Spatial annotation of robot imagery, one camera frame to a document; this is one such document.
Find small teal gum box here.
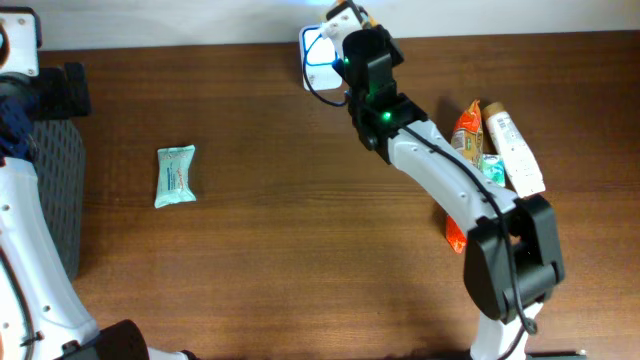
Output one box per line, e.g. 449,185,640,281
480,154,506,187

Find mint green wipes pack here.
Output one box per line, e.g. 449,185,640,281
154,145,197,209

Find beige snack bag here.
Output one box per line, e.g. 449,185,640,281
333,0,378,28

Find grey plastic mesh basket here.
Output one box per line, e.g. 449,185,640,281
32,120,86,280

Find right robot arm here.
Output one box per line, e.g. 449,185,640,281
320,1,565,359

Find orange spaghetti packet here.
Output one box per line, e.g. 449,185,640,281
445,99,484,254

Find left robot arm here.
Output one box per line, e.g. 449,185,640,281
1,6,194,360

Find white tube with gold cap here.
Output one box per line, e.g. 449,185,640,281
481,102,546,198

